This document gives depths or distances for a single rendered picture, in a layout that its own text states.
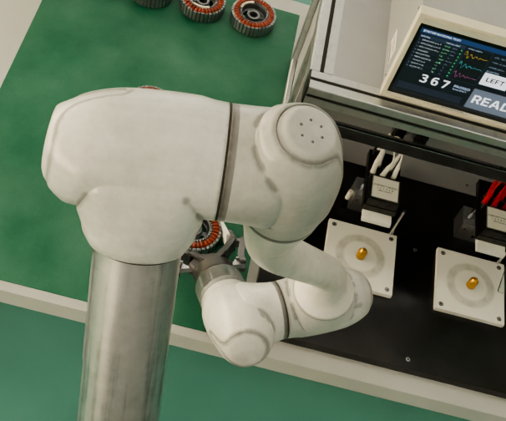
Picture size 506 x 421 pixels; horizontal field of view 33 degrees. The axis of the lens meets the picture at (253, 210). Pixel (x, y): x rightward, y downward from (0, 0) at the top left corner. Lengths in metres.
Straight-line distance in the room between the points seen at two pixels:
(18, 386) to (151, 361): 1.40
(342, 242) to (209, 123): 0.94
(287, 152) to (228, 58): 1.23
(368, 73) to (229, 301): 0.51
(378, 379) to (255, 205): 0.86
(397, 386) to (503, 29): 0.70
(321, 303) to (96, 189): 0.61
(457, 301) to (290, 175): 0.99
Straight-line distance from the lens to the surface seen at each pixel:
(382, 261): 1.79
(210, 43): 2.10
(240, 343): 1.38
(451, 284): 1.83
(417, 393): 1.72
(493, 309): 1.84
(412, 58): 1.53
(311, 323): 1.43
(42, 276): 1.67
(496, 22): 1.52
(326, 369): 1.68
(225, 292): 1.44
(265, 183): 0.88
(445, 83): 1.57
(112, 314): 0.98
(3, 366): 2.41
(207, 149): 0.88
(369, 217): 1.72
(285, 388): 2.47
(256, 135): 0.88
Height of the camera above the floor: 2.21
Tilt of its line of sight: 54 degrees down
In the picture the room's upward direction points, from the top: 21 degrees clockwise
